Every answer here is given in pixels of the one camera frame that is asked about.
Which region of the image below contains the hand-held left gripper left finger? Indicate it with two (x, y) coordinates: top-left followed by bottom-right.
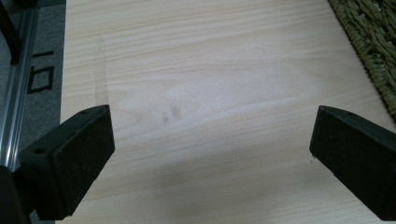
(19, 104), (116, 221)

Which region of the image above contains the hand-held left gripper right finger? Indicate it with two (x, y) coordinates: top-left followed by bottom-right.
(309, 105), (396, 222)

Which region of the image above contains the woven green straw basket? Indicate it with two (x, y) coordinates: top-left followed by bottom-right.
(328, 0), (396, 120)

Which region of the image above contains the black bar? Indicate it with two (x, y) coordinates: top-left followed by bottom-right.
(0, 0), (23, 65)

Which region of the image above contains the aluminium frame rail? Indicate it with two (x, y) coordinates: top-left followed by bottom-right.
(0, 6), (39, 172)

